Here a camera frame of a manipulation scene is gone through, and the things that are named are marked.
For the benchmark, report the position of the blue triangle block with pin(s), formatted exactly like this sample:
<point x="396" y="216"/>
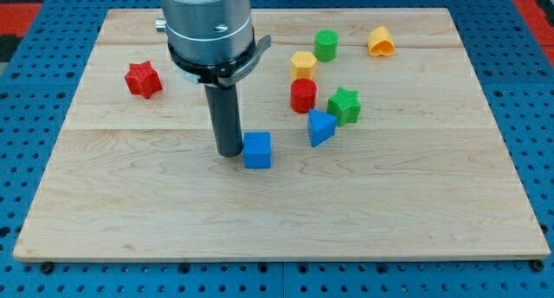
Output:
<point x="321" y="126"/>

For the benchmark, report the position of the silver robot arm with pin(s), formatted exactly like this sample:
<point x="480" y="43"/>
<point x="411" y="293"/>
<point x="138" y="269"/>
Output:
<point x="213" y="41"/>

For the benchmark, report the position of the green star block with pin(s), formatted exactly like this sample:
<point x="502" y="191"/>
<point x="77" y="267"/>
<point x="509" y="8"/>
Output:
<point x="345" y="106"/>

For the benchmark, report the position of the red star block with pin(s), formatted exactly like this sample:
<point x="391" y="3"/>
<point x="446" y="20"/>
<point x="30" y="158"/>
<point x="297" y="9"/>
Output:
<point x="142" y="79"/>

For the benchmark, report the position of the blue cube block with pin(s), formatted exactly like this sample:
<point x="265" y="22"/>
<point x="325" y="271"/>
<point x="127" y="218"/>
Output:
<point x="257" y="152"/>

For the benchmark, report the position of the red cylinder block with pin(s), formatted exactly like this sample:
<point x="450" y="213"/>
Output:
<point x="303" y="94"/>

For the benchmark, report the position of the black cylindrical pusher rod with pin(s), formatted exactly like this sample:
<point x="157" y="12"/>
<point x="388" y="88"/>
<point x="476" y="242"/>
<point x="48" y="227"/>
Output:
<point x="225" y="118"/>

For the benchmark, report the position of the yellow hexagon block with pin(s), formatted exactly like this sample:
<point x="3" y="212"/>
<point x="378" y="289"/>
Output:
<point x="303" y="65"/>

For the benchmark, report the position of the wooden board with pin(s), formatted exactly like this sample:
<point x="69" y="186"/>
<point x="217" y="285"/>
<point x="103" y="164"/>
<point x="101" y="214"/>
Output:
<point x="424" y="175"/>

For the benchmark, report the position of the green cylinder block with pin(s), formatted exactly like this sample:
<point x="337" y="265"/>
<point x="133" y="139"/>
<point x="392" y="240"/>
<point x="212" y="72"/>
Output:
<point x="326" y="45"/>

